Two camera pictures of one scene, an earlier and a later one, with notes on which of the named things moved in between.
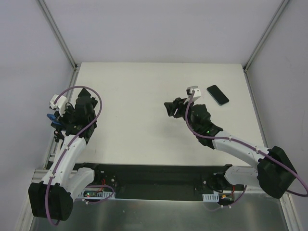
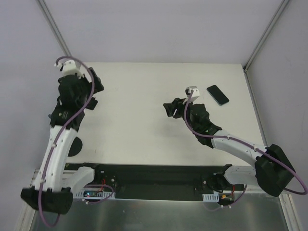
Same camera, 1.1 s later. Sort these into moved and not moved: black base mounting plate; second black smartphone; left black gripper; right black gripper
Moved: left black gripper
Not moved: black base mounting plate; right black gripper; second black smartphone
